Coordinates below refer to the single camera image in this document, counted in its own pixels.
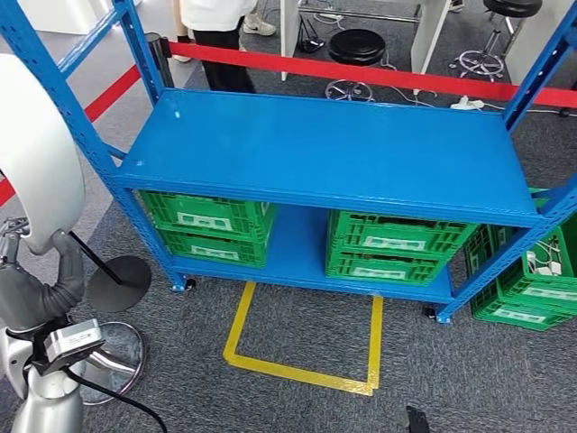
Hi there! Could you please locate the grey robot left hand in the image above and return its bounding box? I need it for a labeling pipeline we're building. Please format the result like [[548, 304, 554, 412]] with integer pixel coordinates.
[[0, 216, 86, 333]]

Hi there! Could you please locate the white curved plastic part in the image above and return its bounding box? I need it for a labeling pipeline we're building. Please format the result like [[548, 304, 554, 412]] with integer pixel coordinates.
[[0, 53, 87, 257]]

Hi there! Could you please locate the blue metal shelf rack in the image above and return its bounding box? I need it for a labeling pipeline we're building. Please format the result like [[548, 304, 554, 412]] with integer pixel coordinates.
[[0, 0, 577, 326]]

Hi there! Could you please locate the red barrier belt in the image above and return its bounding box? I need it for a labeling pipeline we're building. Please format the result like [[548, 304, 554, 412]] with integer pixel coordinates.
[[0, 64, 142, 207], [169, 40, 577, 110]]

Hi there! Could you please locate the green plastic crate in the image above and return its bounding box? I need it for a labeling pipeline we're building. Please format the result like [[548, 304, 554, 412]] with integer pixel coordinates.
[[137, 189, 277, 244], [325, 244, 452, 287], [471, 286, 577, 333], [327, 208, 479, 255], [155, 229, 272, 269], [464, 188, 577, 303]]

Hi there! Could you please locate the white display plinth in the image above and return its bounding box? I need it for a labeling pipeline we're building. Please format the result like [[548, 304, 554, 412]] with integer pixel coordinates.
[[17, 0, 143, 35]]

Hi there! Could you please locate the person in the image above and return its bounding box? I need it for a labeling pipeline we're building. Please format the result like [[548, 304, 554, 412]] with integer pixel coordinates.
[[170, 0, 258, 94], [242, 0, 277, 37]]

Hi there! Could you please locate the black router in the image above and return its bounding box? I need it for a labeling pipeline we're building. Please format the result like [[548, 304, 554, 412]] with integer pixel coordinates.
[[297, 14, 327, 55]]

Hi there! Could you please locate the black round stool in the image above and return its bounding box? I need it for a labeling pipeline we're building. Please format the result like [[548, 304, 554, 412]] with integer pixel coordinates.
[[450, 0, 543, 82], [325, 28, 387, 103]]

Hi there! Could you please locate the white desk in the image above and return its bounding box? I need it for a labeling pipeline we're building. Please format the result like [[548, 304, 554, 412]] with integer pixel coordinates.
[[280, 0, 452, 82], [504, 0, 566, 85]]

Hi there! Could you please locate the white power strip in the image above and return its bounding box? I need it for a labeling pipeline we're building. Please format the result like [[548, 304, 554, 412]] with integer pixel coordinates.
[[450, 95, 485, 113]]

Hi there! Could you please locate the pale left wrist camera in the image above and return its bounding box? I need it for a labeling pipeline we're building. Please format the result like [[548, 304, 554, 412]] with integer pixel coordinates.
[[31, 318, 106, 378]]

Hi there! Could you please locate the black camera cable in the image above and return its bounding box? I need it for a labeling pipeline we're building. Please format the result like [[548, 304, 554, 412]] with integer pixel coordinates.
[[65, 367, 169, 433]]

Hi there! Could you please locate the chrome stanchion post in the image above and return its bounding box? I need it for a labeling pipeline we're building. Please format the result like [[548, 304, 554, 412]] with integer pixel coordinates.
[[78, 32, 176, 408]]

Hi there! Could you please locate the white adapter with cable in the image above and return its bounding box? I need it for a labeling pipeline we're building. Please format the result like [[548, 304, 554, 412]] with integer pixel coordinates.
[[525, 235, 564, 277]]

